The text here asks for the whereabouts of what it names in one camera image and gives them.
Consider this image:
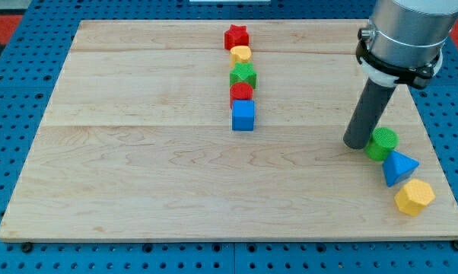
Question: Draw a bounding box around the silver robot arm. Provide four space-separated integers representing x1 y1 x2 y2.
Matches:
356 0 458 89

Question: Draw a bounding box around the blue cube block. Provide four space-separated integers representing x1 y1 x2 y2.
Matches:
232 100 256 131

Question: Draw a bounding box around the red cylinder block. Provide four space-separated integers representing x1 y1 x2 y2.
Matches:
230 82 253 108

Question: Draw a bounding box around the green star block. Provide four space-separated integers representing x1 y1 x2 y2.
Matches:
229 62 257 88

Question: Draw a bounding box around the light wooden board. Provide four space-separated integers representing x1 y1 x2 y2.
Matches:
0 20 458 243

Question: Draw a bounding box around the red star block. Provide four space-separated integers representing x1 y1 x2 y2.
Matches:
224 24 250 50

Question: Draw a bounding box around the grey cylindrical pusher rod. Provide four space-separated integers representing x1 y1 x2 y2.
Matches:
343 79 396 149

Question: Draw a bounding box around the green cylinder block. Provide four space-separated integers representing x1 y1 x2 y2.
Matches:
364 127 399 161

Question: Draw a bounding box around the blue pyramid block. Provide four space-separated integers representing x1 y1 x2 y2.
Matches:
382 151 419 187

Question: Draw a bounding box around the yellow hexagon block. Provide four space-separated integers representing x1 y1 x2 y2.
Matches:
394 179 436 217

